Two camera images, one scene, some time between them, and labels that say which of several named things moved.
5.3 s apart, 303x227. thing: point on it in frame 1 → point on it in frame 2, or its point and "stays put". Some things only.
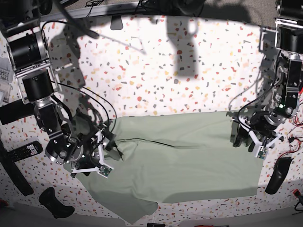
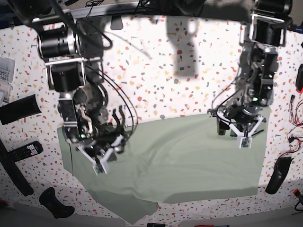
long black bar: [12, 170] stays put
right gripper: [260, 126] → [244, 119]
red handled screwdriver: [210, 226] stays put
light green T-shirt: [169, 158] stays put
